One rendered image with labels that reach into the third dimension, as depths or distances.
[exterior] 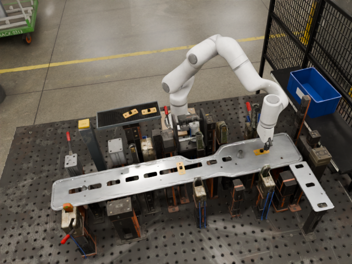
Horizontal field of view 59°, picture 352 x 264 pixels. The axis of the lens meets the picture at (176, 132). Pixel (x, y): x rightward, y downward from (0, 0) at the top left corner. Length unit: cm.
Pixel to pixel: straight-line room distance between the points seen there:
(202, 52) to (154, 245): 108
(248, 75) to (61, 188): 114
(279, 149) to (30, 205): 157
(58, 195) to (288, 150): 128
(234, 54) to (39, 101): 301
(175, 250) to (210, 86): 237
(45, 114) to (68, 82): 59
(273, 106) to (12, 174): 178
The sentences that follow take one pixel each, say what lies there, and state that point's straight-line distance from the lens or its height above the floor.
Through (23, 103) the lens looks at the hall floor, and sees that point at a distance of 419.
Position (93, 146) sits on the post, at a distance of 196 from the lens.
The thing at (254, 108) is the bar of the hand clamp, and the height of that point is 120.
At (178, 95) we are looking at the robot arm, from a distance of 203.
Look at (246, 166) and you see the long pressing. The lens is 174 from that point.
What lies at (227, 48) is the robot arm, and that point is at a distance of 152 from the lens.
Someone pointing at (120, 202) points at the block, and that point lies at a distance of 162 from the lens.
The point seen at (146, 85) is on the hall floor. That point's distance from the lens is 388.
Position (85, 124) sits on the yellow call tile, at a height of 116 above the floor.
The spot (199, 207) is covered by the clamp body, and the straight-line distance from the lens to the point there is 165.
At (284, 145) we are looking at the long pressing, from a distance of 187.
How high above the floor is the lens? 239
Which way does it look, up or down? 47 degrees down
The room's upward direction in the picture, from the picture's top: 6 degrees counter-clockwise
